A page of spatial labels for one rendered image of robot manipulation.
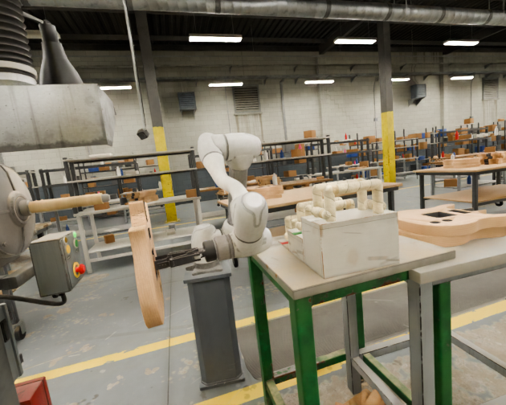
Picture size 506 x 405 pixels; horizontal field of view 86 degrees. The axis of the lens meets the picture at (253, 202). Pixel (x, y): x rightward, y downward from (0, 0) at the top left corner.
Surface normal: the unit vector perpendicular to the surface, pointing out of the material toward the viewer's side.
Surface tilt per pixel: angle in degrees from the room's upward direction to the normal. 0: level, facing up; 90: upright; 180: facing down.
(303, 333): 90
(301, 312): 91
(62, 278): 90
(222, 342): 90
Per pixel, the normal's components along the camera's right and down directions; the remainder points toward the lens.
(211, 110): 0.28, 0.10
